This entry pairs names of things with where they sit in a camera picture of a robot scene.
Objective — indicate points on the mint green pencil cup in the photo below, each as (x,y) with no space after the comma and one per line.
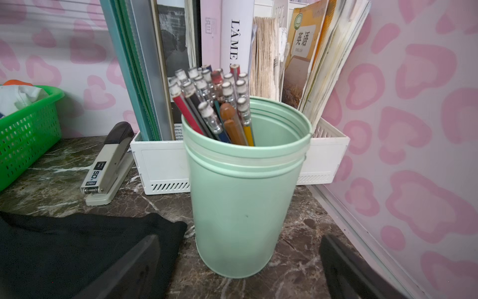
(241,195)

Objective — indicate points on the green plastic basket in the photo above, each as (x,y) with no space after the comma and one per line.
(28,134)

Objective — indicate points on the white book organizer box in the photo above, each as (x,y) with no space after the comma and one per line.
(163,168)

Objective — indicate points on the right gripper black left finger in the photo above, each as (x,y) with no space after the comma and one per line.
(131,277)

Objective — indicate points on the black shorts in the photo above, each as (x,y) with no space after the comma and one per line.
(56,258)

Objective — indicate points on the bundle of pencils in cup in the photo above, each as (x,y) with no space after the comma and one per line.
(215,104)

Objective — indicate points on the folded clothes in basket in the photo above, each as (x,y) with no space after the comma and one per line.
(16,95)

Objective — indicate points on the teal folder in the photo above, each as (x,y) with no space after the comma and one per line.
(117,20)

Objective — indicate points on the white L'AME book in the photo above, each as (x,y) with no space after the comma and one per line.
(236,33)

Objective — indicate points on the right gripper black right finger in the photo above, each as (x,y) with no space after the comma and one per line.
(350,277)

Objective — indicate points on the orange English textbook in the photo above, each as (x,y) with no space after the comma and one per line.
(303,37)

